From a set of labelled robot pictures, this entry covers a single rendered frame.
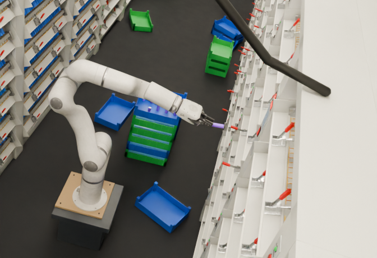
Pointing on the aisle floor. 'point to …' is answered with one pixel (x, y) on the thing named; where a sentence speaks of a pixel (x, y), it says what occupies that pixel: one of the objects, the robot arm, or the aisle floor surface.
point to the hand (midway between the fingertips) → (208, 121)
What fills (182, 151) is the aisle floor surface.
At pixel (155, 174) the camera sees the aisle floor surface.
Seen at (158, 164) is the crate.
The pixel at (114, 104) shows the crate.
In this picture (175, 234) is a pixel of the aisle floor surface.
